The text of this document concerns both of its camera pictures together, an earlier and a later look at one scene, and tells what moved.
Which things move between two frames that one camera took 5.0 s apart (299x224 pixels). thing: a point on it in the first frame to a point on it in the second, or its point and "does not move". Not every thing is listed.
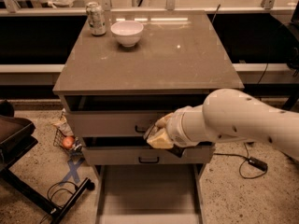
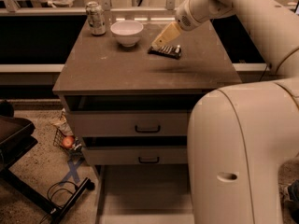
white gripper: (175, 129) to (186, 19)
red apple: (68, 142) does not move
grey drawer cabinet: (112, 94) does not move
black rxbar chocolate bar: (177, 150) to (166, 50)
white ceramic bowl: (127, 33) does not move
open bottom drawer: (149, 193) does not move
